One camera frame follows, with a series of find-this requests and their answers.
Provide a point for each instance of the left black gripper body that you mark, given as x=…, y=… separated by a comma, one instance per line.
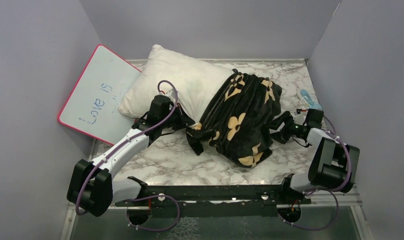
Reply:
x=177, y=121

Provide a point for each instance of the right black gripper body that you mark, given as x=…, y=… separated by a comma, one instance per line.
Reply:
x=290, y=128

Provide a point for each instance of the white pillow insert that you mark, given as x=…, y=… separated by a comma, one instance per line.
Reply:
x=196, y=81

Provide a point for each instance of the black floral pillowcase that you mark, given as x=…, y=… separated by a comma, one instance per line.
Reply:
x=236, y=121

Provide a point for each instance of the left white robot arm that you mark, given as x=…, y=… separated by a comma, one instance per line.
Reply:
x=92, y=187

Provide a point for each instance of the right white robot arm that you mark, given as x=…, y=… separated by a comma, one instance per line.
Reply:
x=334, y=164

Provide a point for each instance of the blue packaged small item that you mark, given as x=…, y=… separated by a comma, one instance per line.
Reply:
x=307, y=100

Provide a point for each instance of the pink framed whiteboard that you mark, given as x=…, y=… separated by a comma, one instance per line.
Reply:
x=92, y=106

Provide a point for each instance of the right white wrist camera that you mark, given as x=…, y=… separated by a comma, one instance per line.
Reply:
x=299, y=116

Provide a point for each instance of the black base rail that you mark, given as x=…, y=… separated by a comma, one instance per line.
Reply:
x=198, y=201

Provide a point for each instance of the aluminium frame rail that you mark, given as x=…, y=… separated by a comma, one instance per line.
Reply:
x=351, y=200

